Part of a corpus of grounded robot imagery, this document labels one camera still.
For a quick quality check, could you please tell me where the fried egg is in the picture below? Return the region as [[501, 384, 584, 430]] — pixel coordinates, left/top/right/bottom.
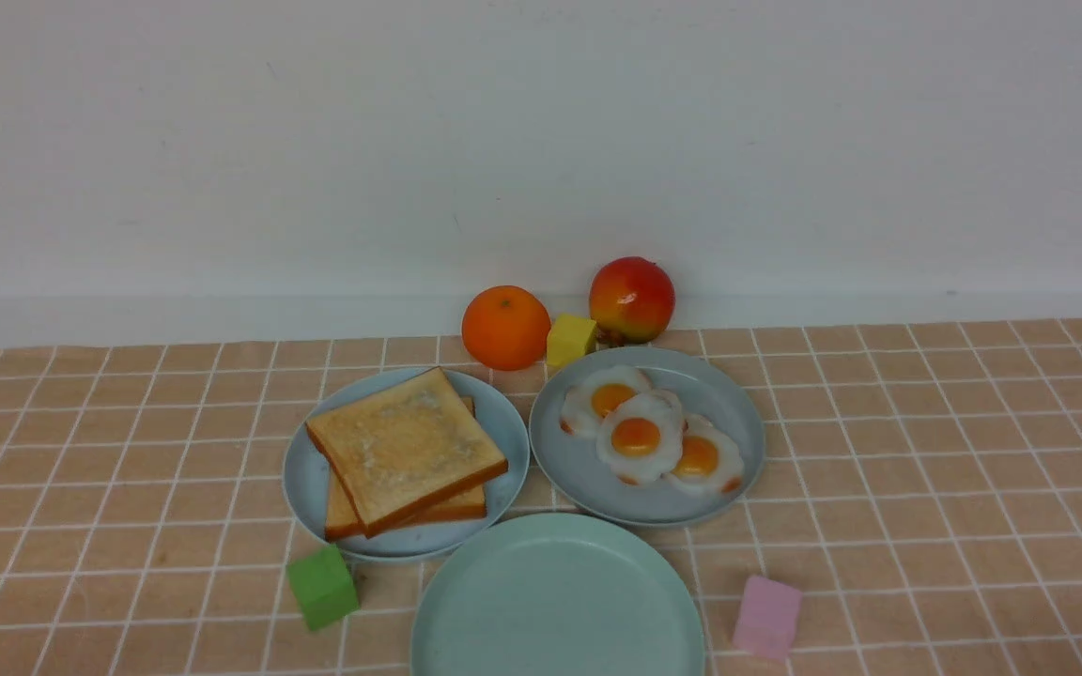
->
[[559, 364, 654, 439], [595, 389, 686, 486], [664, 414, 745, 498]]

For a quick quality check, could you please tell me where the toast slice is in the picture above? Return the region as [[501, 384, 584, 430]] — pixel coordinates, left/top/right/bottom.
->
[[305, 367, 509, 538], [324, 396, 487, 543]]

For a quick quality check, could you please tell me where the yellow cube block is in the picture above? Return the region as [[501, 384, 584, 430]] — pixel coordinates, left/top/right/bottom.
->
[[546, 313, 598, 371]]

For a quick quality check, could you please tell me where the orange fruit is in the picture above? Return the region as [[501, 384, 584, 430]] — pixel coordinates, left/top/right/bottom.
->
[[460, 284, 552, 371]]

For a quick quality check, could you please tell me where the red yellow apple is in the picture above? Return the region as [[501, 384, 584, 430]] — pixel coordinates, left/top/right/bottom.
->
[[588, 256, 677, 346]]

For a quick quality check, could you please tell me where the grey-blue egg plate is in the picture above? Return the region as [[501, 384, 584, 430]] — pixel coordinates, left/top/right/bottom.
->
[[529, 347, 765, 528]]

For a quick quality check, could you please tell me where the mint green front plate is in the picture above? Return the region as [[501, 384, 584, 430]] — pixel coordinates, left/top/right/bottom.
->
[[409, 513, 707, 675]]

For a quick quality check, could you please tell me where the light blue bread plate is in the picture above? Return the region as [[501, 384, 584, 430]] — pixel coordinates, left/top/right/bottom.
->
[[283, 371, 532, 564]]

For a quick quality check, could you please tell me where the green cube block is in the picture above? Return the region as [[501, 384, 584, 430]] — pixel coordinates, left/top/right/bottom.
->
[[286, 546, 360, 632]]

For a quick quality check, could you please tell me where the pink cube block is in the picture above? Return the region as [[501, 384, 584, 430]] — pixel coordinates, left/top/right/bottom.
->
[[733, 575, 803, 662]]

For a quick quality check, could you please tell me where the checkered peach tablecloth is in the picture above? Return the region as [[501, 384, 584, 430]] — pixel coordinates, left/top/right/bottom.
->
[[0, 319, 1082, 675]]

